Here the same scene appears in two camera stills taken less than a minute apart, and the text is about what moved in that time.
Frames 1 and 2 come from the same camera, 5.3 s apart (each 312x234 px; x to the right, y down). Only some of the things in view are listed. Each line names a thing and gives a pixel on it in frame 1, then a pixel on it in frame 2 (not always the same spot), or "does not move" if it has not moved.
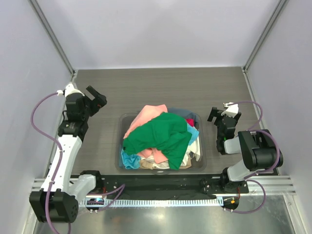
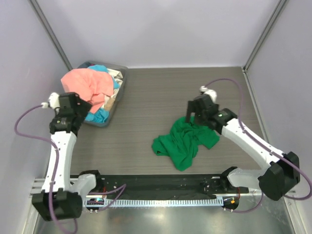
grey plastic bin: x=161 y=143 -> x=87 y=64
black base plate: x=191 y=183 does not move
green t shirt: x=167 y=132 -> x=181 y=145
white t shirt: x=195 y=148 -> x=118 y=75
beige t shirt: x=145 y=164 -> x=109 y=104
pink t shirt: x=147 y=114 -> x=91 y=86
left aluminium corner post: x=52 y=36 does not move
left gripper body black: x=92 y=107 -> x=82 y=109
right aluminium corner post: x=256 y=47 does not move
